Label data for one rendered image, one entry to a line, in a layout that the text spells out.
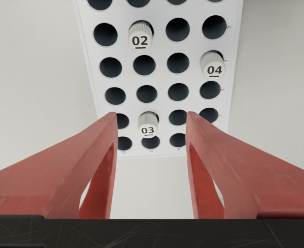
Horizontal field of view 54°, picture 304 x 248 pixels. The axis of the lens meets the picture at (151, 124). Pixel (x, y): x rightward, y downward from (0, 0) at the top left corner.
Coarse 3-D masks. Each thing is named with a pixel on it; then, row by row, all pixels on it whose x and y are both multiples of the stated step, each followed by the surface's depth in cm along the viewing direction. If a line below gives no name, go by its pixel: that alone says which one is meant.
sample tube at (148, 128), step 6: (144, 114) 20; (150, 114) 19; (138, 120) 19; (144, 120) 18; (150, 120) 18; (156, 120) 19; (138, 126) 18; (144, 126) 18; (150, 126) 18; (156, 126) 18; (138, 132) 18; (144, 132) 18; (150, 132) 18; (156, 132) 18
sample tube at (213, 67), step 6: (204, 54) 17; (210, 54) 16; (216, 54) 16; (204, 60) 16; (210, 60) 16; (216, 60) 16; (222, 60) 16; (204, 66) 16; (210, 66) 16; (216, 66) 16; (222, 66) 16; (204, 72) 16; (210, 72) 16; (216, 72) 16; (222, 72) 16; (210, 78) 16; (216, 78) 16
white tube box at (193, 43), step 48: (96, 0) 16; (144, 0) 16; (192, 0) 15; (240, 0) 15; (96, 48) 16; (192, 48) 16; (96, 96) 18; (144, 96) 19; (192, 96) 18; (144, 144) 21
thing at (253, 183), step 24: (192, 120) 11; (192, 144) 11; (216, 144) 8; (240, 144) 8; (192, 168) 12; (216, 168) 8; (240, 168) 7; (264, 168) 7; (288, 168) 7; (192, 192) 12; (216, 192) 11; (240, 192) 6; (264, 192) 6; (288, 192) 6; (216, 216) 11; (240, 216) 6; (264, 216) 5; (288, 216) 5
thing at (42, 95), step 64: (0, 0) 18; (64, 0) 18; (256, 0) 18; (0, 64) 21; (64, 64) 21; (256, 64) 21; (0, 128) 24; (64, 128) 24; (256, 128) 24; (128, 192) 29
